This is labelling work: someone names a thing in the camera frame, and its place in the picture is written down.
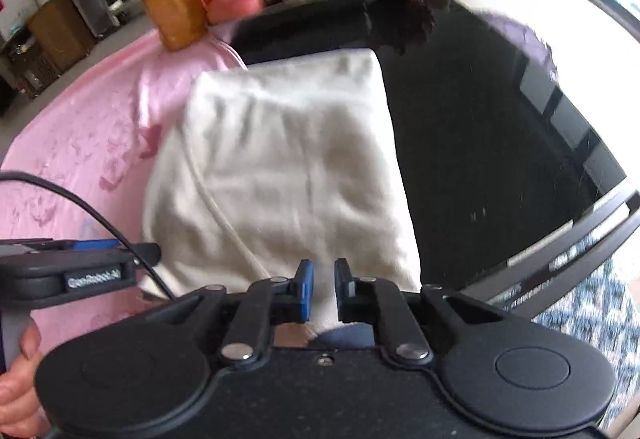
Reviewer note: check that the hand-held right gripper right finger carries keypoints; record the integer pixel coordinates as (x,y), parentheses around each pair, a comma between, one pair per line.
(342,291)

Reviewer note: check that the cream sweatshirt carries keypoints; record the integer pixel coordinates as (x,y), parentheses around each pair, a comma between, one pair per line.
(300,144)

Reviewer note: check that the pink peach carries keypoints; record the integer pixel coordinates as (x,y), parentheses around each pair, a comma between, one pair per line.
(235,6)

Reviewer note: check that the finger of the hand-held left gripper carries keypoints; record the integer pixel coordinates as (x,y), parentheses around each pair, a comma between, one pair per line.
(140,253)

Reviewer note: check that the black fruit tray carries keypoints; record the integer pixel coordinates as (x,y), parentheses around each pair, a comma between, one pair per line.
(310,26)

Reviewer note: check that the person's left hand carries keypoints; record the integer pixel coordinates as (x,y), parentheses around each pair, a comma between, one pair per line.
(20,394)

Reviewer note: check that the blue patterned rug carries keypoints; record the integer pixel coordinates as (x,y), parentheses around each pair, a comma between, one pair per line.
(600,319)

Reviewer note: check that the pink table cloth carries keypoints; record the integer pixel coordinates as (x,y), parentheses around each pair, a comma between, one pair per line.
(75,144)

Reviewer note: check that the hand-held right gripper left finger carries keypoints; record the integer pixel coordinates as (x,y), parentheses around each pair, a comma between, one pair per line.
(305,291)

